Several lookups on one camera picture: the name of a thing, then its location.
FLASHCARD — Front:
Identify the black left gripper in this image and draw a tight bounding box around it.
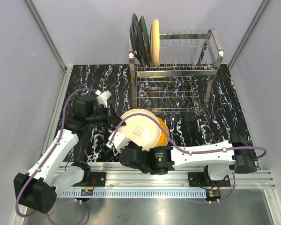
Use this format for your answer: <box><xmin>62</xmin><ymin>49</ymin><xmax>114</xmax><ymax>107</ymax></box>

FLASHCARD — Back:
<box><xmin>87</xmin><ymin>104</ymin><xmax>126</xmax><ymax>128</ymax></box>

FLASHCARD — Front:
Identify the cream plate with bear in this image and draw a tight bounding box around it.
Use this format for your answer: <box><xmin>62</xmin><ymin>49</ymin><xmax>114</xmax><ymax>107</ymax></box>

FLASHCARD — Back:
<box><xmin>118</xmin><ymin>115</ymin><xmax>161</xmax><ymax>150</ymax></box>

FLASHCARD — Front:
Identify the orange polka dot plate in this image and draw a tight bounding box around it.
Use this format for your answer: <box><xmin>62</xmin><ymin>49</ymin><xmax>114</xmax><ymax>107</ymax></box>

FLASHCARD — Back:
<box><xmin>154</xmin><ymin>117</ymin><xmax>170</xmax><ymax>147</ymax></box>

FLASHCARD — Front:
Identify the blue glazed plate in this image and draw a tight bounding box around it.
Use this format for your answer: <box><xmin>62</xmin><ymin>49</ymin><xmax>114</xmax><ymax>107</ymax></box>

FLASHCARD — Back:
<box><xmin>138</xmin><ymin>15</ymin><xmax>152</xmax><ymax>67</ymax></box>

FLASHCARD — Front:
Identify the dark striped rim plate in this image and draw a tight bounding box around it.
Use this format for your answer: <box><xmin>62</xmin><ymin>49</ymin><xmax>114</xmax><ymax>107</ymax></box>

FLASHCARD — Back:
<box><xmin>129</xmin><ymin>13</ymin><xmax>143</xmax><ymax>65</ymax></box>

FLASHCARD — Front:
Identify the yellow plate with drawing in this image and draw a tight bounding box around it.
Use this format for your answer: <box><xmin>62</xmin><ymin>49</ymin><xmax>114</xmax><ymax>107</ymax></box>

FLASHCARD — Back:
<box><xmin>150</xmin><ymin>19</ymin><xmax>160</xmax><ymax>67</ymax></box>

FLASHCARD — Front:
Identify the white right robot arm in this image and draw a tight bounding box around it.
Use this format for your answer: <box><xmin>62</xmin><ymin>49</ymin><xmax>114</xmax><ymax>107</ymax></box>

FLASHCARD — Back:
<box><xmin>119</xmin><ymin>134</ymin><xmax>257</xmax><ymax>186</ymax></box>

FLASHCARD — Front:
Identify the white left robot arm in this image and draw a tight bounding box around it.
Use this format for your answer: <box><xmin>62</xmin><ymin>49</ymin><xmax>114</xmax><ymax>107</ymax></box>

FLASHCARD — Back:
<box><xmin>14</xmin><ymin>90</ymin><xmax>121</xmax><ymax>217</ymax></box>

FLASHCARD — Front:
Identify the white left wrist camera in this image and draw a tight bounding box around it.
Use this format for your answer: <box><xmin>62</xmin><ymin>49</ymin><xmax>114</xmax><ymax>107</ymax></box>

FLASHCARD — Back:
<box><xmin>95</xmin><ymin>90</ymin><xmax>111</xmax><ymax>108</ymax></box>

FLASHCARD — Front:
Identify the aluminium front rail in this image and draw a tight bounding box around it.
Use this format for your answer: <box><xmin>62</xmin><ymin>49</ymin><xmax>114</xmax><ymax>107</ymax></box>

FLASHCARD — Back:
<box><xmin>21</xmin><ymin>161</ymin><xmax>276</xmax><ymax>189</ymax></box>

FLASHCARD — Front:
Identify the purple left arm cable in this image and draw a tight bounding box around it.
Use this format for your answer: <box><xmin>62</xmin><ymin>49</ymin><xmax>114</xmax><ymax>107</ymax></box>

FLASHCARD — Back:
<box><xmin>15</xmin><ymin>88</ymin><xmax>101</xmax><ymax>225</ymax></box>

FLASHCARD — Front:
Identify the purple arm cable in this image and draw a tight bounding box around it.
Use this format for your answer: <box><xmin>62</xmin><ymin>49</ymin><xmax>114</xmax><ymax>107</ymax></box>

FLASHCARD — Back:
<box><xmin>109</xmin><ymin>113</ymin><xmax>267</xmax><ymax>202</ymax></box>
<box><xmin>15</xmin><ymin>88</ymin><xmax>101</xmax><ymax>225</ymax></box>

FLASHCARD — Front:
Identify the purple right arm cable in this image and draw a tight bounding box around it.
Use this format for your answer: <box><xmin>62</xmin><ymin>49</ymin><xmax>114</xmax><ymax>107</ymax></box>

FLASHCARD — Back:
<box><xmin>109</xmin><ymin>113</ymin><xmax>267</xmax><ymax>202</ymax></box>

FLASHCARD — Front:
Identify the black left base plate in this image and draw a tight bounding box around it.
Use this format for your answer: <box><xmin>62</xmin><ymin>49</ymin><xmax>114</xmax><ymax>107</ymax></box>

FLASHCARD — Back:
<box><xmin>73</xmin><ymin>172</ymin><xmax>106</xmax><ymax>187</ymax></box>

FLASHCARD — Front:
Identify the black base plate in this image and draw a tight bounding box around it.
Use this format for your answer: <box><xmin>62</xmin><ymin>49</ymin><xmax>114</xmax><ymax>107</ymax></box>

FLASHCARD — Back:
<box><xmin>187</xmin><ymin>172</ymin><xmax>231</xmax><ymax>189</ymax></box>
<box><xmin>73</xmin><ymin>172</ymin><xmax>106</xmax><ymax>187</ymax></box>

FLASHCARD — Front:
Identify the slotted cable duct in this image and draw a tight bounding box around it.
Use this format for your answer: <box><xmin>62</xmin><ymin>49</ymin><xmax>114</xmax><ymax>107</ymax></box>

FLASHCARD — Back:
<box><xmin>60</xmin><ymin>188</ymin><xmax>207</xmax><ymax>199</ymax></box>

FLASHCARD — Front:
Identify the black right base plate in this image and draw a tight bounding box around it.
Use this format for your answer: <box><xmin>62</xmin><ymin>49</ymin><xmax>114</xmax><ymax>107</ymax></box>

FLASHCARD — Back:
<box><xmin>187</xmin><ymin>172</ymin><xmax>231</xmax><ymax>189</ymax></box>

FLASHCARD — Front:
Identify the steel wire dish rack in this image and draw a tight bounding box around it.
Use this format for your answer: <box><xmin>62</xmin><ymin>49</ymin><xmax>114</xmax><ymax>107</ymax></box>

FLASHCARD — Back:
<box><xmin>129</xmin><ymin>29</ymin><xmax>224</xmax><ymax>115</ymax></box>

